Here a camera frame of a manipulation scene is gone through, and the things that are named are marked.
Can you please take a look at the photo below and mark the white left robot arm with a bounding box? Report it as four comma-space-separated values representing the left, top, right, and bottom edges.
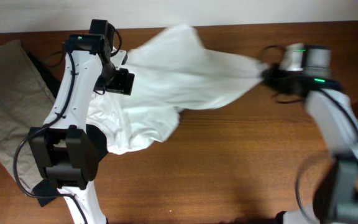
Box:
25, 19, 135, 223

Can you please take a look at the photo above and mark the white t-shirt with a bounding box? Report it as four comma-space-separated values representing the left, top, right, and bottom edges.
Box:
86, 25, 261, 155

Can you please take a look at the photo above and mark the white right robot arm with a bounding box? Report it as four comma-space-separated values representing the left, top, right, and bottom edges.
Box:
261, 44, 358, 223

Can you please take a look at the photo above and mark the khaki beige garment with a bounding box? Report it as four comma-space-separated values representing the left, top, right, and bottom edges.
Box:
0, 40, 55, 175

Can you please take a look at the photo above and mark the black garment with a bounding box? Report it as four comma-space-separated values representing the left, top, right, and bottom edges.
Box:
27, 52, 60, 196

